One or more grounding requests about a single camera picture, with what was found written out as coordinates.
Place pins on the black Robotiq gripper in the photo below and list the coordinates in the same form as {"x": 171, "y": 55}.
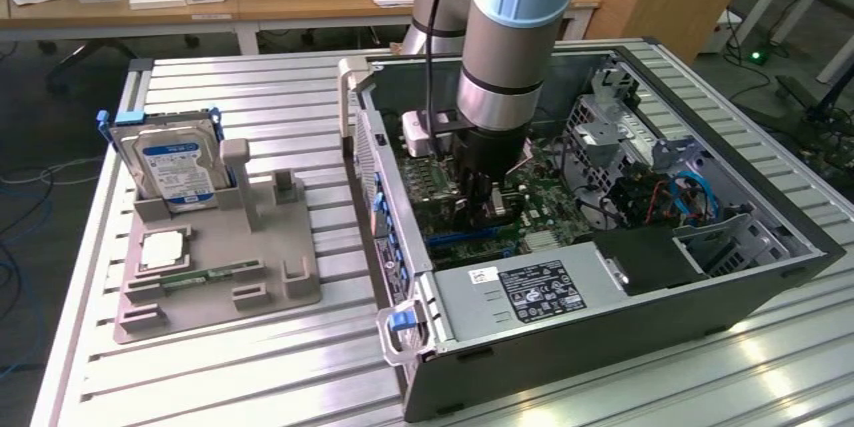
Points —
{"x": 490, "y": 152}

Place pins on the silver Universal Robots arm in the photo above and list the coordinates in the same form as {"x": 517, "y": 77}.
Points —
{"x": 508, "y": 47}

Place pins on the green motherboard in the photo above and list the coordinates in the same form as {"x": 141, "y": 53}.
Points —
{"x": 554, "y": 197}

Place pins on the perforated metal drive cage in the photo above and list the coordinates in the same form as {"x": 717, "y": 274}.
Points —
{"x": 601, "y": 157}

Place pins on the blue expansion slot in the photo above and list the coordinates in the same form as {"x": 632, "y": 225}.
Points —
{"x": 461, "y": 238}

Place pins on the grey power supply unit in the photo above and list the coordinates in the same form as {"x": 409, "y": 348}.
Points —
{"x": 534, "y": 287}

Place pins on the black plastic shroud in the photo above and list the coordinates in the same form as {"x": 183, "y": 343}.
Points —
{"x": 648, "y": 257}

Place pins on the blue case latch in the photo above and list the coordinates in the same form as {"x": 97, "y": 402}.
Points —
{"x": 399, "y": 322}

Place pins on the metal disk bay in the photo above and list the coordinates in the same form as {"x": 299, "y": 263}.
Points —
{"x": 728, "y": 247}

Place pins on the black open PC case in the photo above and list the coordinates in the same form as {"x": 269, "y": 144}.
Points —
{"x": 601, "y": 347}

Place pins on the grey parts rack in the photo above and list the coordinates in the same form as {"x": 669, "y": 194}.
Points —
{"x": 227, "y": 242}

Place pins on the hard disk with blue label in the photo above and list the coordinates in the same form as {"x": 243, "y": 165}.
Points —
{"x": 170, "y": 167}

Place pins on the green RAM stick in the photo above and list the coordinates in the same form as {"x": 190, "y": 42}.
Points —
{"x": 214, "y": 274}

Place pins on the silver CPU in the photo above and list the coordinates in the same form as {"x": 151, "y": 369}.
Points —
{"x": 163, "y": 249}

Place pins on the blue disk caddy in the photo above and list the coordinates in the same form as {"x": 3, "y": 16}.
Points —
{"x": 130, "y": 118}

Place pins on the black chair base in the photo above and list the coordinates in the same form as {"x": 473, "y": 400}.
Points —
{"x": 74, "y": 62}

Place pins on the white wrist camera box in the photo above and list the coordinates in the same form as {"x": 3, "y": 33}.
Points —
{"x": 421, "y": 139}

